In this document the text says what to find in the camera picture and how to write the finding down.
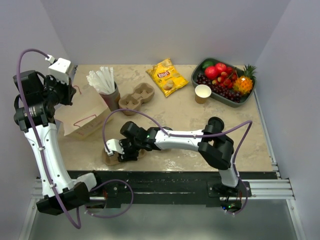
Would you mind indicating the small red apple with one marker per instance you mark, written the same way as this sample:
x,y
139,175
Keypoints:
x,y
220,67

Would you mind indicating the orange toy pineapple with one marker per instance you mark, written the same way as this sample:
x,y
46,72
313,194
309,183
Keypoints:
x,y
245,83

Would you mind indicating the paper bag pink white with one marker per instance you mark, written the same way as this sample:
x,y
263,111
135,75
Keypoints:
x,y
86,114

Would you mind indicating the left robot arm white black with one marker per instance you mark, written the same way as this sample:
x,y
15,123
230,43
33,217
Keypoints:
x,y
37,123

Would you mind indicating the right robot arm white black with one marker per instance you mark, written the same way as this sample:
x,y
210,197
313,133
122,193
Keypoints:
x,y
216,148

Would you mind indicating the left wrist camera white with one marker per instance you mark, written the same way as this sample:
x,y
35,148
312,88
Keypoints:
x,y
60,69

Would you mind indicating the brown paper coffee cup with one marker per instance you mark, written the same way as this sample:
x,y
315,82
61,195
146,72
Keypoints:
x,y
202,93

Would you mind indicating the grey straw holder cup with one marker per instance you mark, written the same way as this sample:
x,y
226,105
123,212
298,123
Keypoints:
x,y
112,100

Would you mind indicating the dark green fruit tray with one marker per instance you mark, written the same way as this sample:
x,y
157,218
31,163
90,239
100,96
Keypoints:
x,y
244,98

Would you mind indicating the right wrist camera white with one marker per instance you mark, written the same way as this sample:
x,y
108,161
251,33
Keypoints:
x,y
112,147

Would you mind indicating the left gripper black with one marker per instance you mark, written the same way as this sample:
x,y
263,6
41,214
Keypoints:
x,y
69,89

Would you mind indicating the dark grape bunch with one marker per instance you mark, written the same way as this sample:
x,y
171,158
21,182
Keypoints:
x,y
220,90

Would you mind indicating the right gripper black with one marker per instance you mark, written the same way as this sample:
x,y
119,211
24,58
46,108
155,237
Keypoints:
x,y
127,156

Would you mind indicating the large red apple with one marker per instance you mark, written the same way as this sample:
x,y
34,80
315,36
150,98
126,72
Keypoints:
x,y
211,72

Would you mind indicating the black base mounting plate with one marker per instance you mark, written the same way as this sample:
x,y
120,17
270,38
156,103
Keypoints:
x,y
160,188

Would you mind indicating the black coffee cup lid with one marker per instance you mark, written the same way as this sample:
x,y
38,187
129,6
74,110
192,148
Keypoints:
x,y
216,122

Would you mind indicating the aluminium rail frame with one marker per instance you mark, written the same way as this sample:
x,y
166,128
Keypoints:
x,y
270,212

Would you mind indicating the yellow Lays chips bag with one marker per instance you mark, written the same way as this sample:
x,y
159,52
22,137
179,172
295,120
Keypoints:
x,y
166,77

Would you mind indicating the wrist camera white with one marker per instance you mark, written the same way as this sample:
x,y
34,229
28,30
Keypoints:
x,y
60,69
112,147

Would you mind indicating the cardboard cup carrier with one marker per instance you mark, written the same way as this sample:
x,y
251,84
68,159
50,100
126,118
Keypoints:
x,y
113,160
142,93

